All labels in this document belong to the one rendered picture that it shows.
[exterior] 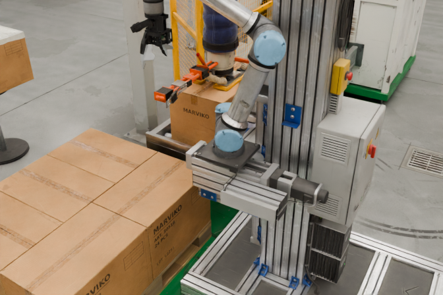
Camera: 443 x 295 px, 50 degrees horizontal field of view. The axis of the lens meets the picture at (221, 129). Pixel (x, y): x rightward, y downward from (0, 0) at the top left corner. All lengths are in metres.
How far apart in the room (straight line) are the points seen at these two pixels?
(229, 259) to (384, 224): 1.21
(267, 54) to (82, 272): 1.33
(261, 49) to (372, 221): 2.04
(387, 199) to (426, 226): 0.34
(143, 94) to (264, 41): 2.47
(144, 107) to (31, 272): 2.10
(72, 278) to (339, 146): 1.34
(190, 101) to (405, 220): 1.72
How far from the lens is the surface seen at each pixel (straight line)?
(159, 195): 2.75
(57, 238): 2.60
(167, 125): 3.31
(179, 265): 3.06
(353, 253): 2.95
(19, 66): 4.09
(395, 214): 3.63
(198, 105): 2.91
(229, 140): 1.93
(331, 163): 2.10
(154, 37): 1.81
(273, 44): 1.77
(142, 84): 4.08
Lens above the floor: 2.23
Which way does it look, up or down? 30 degrees down
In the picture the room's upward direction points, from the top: straight up
